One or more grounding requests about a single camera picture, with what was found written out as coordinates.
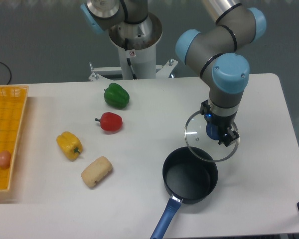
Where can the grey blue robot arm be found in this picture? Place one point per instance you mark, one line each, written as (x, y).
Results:
(212, 56)

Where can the yellow bell pepper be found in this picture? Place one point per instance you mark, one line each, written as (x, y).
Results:
(70, 145)

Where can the beige bread loaf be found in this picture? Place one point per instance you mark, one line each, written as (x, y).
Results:
(96, 171)

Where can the black pot with blue handle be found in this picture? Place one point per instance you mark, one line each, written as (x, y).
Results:
(189, 177)

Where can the red bell pepper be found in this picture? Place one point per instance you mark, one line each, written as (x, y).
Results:
(110, 122)

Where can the brown egg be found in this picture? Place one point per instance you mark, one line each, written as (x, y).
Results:
(5, 159)

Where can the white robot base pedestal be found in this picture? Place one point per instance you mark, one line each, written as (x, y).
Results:
(136, 45)

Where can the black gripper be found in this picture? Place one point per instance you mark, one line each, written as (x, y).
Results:
(219, 122)

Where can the glass lid with blue knob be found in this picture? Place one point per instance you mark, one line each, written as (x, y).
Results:
(196, 134)

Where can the yellow plastic basket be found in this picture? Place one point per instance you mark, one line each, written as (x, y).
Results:
(13, 100)

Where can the green bell pepper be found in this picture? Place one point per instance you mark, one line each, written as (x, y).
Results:
(116, 96)

